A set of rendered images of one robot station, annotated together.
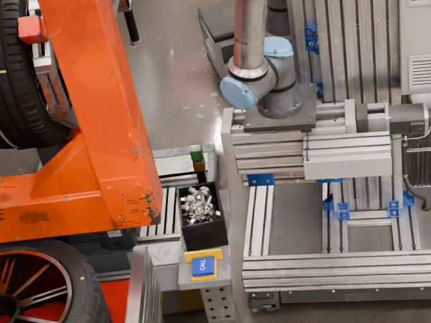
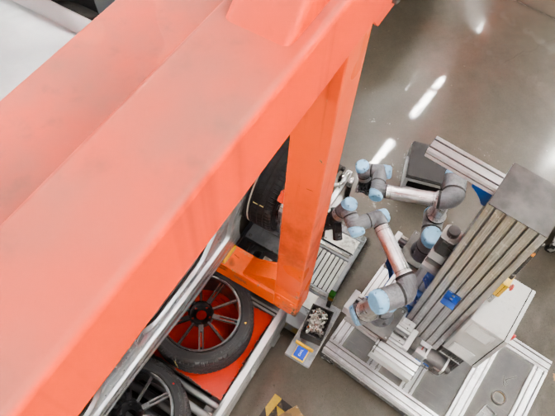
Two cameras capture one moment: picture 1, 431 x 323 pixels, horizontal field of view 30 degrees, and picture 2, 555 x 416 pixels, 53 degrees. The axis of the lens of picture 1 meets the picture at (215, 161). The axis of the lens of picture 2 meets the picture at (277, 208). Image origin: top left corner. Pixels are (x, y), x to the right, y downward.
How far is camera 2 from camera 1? 1.76 m
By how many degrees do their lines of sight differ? 25
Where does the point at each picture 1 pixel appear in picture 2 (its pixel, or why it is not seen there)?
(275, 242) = (350, 338)
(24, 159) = not seen: hidden behind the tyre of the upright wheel
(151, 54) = (377, 134)
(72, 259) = (246, 307)
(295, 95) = (386, 321)
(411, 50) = (456, 341)
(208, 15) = (415, 153)
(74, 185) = (263, 283)
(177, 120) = (360, 200)
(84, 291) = (242, 332)
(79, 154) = (271, 279)
